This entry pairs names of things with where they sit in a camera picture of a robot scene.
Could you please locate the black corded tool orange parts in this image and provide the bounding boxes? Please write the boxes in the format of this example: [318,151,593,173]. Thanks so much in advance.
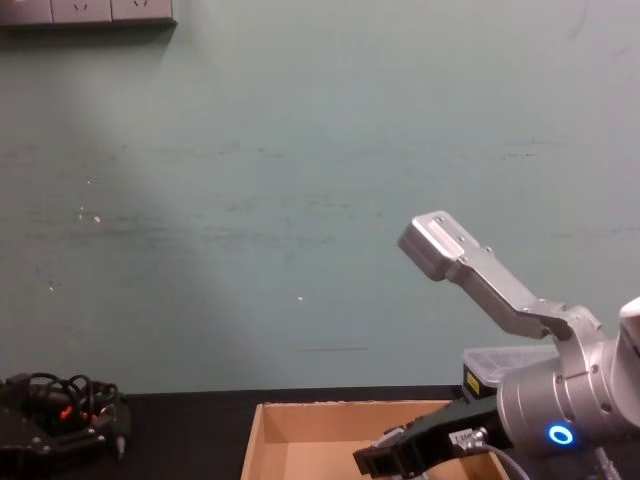
[0,371,134,461]

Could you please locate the grey wall socket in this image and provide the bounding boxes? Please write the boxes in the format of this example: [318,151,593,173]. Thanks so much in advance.
[51,0,113,23]
[110,0,175,22]
[0,0,53,24]

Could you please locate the pale green wall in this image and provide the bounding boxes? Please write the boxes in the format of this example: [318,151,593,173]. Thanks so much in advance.
[0,0,640,401]

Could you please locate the black table cloth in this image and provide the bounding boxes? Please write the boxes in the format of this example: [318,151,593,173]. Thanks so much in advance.
[0,384,469,480]

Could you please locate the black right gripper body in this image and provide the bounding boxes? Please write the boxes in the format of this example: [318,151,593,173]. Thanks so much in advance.
[371,398,515,475]

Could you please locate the clear plastic case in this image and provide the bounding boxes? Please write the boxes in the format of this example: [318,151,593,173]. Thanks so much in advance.
[461,344,561,402]

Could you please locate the thin grey gripper cable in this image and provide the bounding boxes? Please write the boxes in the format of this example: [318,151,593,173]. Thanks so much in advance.
[449,428,534,480]

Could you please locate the shallow brown cardboard tray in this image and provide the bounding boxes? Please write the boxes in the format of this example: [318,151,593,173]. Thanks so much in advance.
[239,398,512,480]

